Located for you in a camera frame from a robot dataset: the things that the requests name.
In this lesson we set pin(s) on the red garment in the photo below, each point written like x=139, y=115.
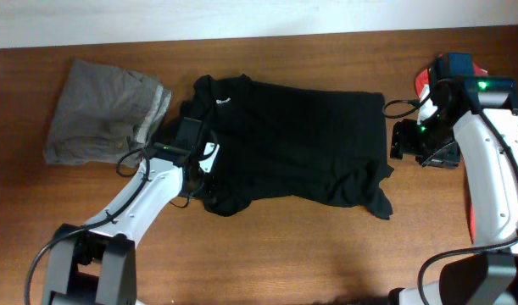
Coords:
x=424, y=80

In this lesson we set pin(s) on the grey folded garment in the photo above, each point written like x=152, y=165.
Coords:
x=103, y=113

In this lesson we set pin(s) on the black t-shirt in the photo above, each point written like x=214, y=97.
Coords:
x=276, y=141

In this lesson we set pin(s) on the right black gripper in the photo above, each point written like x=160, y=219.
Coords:
x=403, y=142

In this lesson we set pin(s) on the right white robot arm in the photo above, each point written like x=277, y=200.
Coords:
x=477, y=118

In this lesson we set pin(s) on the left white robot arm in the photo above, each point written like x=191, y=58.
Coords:
x=95, y=263

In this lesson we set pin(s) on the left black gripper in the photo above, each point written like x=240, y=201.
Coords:
x=212, y=189

